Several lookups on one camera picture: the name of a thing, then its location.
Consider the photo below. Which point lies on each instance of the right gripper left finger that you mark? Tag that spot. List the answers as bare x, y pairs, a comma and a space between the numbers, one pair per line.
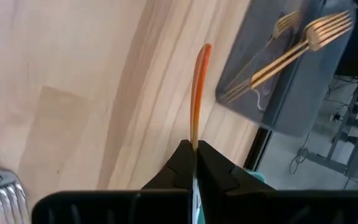
179, 174

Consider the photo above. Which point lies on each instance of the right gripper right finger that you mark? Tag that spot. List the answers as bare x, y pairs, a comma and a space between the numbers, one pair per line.
216, 177

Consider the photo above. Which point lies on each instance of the wooden fork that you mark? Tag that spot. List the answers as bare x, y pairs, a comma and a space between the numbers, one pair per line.
286, 23

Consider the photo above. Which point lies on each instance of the grey translucent plastic bin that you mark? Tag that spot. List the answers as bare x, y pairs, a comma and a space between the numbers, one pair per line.
306, 93

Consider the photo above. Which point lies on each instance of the black aluminium table frame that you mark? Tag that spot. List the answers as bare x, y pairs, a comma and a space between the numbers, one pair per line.
258, 146

